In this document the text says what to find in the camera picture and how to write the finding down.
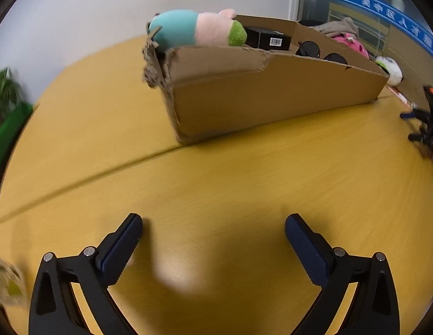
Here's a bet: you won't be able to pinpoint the grey cloth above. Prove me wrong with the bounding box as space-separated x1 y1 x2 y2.
307 17 359 39

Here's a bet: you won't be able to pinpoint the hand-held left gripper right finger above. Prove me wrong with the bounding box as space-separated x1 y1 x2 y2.
285 214 400 335

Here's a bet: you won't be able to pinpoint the pale printed packet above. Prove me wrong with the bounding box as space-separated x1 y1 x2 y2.
0 254 27 306

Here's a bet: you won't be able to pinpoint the brown cardboard box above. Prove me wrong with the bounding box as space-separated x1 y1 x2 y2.
143 15 390 144

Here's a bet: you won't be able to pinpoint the white plush toy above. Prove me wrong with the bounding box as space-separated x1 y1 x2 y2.
373 56 403 86

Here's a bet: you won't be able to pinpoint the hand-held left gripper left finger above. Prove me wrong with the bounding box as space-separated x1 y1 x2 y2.
28 213 144 335

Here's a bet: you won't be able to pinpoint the blue wall banner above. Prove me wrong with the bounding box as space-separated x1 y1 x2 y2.
305 0 433 61

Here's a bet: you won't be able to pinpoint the black sunglasses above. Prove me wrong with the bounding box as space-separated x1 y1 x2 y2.
295 40 349 64

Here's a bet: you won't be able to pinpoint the green planter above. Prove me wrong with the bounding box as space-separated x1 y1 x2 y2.
0 102 34 182

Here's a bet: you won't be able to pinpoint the white and red pen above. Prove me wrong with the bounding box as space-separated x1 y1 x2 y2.
389 87 416 108

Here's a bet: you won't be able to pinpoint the teal and pink plush toy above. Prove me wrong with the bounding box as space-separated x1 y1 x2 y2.
147 8 248 51

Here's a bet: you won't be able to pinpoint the wooden desktop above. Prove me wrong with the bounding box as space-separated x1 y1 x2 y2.
0 35 433 335

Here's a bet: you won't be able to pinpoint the small black box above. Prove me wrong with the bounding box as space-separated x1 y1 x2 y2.
244 26 292 51

